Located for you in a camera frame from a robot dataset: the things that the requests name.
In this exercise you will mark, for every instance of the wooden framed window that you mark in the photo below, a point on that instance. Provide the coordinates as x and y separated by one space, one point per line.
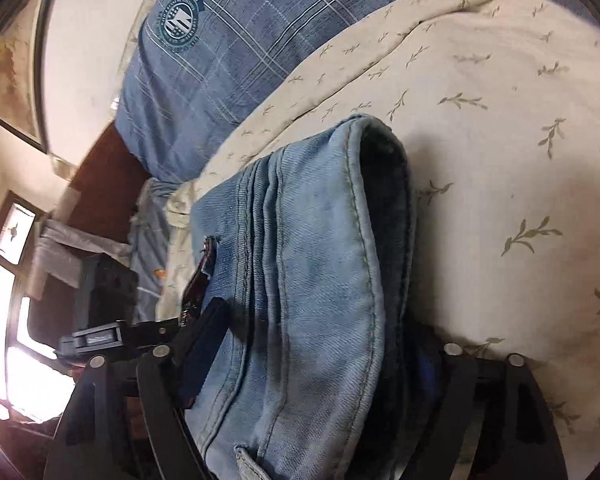
15 230

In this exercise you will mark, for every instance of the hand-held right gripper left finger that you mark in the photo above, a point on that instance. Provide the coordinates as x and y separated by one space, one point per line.
207 340

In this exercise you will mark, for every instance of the framed wall picture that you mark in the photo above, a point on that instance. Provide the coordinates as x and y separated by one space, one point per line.
10 80

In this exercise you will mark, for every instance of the blue denim pants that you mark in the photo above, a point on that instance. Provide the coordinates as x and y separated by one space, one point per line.
305 260

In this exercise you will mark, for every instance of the brown wooden headboard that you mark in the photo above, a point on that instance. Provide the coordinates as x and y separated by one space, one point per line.
110 185

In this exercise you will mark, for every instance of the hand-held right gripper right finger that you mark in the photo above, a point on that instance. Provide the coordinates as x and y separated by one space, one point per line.
432 377

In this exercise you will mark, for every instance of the cream leaf-print bedsheet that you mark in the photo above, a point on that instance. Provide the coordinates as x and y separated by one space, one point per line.
480 135

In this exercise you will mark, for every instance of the grey cloth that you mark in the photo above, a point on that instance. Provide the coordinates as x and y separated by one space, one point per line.
65 255

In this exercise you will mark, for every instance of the blue plaid pillow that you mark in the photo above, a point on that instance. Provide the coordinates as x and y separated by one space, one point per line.
230 60

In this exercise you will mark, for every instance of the black box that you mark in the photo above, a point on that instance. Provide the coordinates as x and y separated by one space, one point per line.
107 285

